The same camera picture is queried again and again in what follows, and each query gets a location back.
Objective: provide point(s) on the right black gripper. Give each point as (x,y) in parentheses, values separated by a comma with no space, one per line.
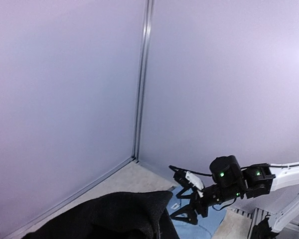
(229,184)

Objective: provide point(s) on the black long sleeve shirt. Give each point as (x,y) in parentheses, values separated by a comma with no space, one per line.
(119,215)

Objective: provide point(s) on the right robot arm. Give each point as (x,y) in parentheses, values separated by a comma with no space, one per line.
(262,179)

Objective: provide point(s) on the light blue folded shirt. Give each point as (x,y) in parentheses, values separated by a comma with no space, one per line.
(206,227)

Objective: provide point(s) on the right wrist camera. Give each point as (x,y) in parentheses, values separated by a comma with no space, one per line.
(188,179)

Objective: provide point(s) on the aluminium front rail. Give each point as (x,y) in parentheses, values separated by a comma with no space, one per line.
(237,224)

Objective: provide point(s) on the right aluminium corner post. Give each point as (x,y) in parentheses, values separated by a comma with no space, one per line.
(143,64)

